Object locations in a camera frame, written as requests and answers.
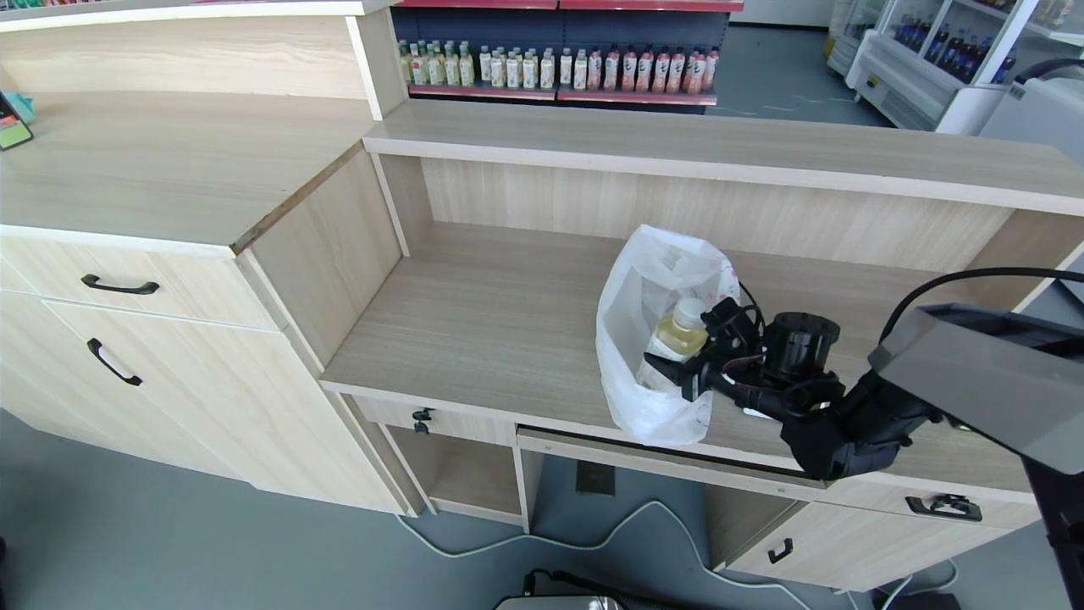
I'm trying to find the blue shop shelf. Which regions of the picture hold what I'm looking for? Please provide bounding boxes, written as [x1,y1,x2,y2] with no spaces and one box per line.
[390,0,745,115]

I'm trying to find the small wooden drawer with lock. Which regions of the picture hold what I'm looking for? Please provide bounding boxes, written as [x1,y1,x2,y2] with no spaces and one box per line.
[353,396,518,447]

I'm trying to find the floor socket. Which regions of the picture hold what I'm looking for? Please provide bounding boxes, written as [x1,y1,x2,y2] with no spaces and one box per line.
[575,461,617,497]

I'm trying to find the wooden door with black handle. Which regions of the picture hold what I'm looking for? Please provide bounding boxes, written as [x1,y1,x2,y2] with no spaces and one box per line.
[727,502,1010,592]
[42,300,409,515]

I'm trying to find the grey machine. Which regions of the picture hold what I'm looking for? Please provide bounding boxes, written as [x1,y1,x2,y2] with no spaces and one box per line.
[977,57,1084,164]

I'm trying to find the wooden counter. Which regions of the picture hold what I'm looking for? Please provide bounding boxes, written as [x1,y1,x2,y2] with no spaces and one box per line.
[0,0,1084,592]

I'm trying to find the wooden drawer with black handle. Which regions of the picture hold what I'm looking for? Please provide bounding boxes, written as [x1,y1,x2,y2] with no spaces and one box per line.
[825,477,1041,531]
[0,236,282,332]

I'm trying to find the white plastic bag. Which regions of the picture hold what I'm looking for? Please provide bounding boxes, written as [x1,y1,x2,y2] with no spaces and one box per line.
[595,224,744,448]

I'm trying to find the yellow drink bottle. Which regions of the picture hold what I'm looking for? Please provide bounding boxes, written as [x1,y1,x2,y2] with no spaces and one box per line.
[636,297,710,393]

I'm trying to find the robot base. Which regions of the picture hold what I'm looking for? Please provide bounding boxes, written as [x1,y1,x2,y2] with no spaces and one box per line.
[495,595,629,610]

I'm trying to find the black cable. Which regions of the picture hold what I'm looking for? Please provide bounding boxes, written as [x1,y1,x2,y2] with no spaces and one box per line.
[879,267,1084,341]

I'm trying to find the white cable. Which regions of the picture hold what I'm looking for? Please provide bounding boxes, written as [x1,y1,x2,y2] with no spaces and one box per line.
[396,499,816,610]

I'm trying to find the small black device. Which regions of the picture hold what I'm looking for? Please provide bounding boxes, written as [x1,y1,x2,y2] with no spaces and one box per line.
[0,91,36,153]

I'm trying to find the wooden keyboard tray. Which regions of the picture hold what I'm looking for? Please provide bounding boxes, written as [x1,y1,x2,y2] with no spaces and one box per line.
[516,427,828,502]

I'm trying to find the white display fridge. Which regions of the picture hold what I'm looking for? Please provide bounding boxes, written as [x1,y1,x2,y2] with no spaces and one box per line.
[825,0,1084,136]

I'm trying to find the row of bottles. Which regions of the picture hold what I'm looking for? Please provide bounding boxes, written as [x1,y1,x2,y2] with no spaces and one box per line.
[893,12,1017,86]
[397,39,722,95]

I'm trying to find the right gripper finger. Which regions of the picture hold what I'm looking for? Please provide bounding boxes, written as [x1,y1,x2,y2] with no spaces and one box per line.
[643,351,705,389]
[700,296,744,333]

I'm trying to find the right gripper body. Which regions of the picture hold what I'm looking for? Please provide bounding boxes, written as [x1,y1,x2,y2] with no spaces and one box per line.
[680,308,846,422]

